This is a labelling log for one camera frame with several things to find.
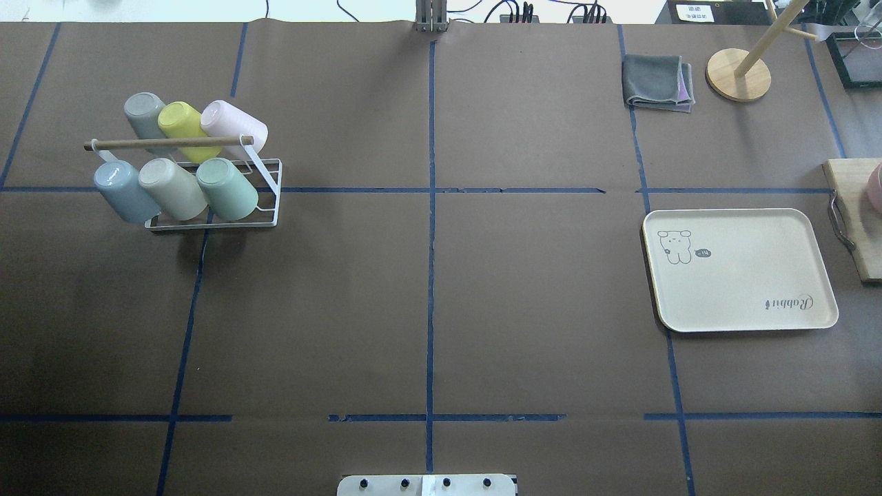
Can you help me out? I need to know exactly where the yellow cup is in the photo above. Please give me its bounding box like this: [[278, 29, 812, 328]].
[[157, 101, 223, 163]]

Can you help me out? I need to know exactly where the pink cup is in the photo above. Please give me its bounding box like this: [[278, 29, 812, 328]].
[[201, 100, 269, 154]]

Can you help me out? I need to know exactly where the grey folded cloth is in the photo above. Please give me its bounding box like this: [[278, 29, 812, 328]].
[[622, 54, 696, 113]]

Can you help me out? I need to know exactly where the green cup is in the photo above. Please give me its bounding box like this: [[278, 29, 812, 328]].
[[196, 157, 258, 222]]

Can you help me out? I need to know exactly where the wooden cutting board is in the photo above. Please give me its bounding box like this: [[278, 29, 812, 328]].
[[823, 158, 881, 283]]

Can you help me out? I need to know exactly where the beige cup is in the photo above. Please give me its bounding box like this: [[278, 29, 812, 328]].
[[139, 158, 207, 222]]

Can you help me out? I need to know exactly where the grey cup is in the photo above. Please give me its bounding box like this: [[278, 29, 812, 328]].
[[123, 92, 167, 139]]

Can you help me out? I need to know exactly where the black glass rack tray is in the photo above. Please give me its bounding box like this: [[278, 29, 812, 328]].
[[825, 32, 881, 89]]

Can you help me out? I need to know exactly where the blue cup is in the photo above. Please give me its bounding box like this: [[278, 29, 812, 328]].
[[92, 160, 161, 224]]

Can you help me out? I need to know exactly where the beige rabbit tray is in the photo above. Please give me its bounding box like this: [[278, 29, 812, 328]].
[[642, 208, 840, 333]]

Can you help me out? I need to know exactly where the white wire cup rack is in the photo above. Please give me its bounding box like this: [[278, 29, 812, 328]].
[[83, 134, 283, 234]]

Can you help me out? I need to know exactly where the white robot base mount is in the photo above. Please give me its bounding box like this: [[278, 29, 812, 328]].
[[336, 473, 519, 495]]

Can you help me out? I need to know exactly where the black label box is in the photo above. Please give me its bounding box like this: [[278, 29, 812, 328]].
[[655, 1, 772, 25]]

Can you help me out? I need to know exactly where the wooden mug tree stand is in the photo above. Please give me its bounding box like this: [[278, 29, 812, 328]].
[[704, 1, 820, 103]]

